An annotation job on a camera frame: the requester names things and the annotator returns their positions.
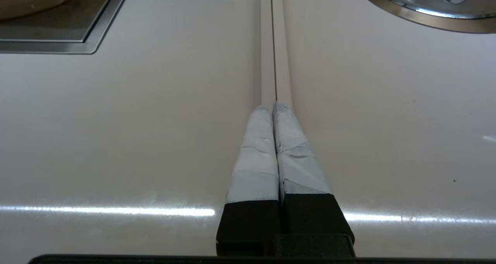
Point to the steel recessed steamer tray frame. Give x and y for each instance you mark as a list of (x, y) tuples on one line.
[(58, 33)]

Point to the stacked bamboo steamer baskets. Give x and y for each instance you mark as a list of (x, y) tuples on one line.
[(31, 0)]

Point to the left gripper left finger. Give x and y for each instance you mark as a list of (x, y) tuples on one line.
[(254, 178)]

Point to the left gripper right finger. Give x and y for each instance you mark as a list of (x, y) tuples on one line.
[(302, 178)]

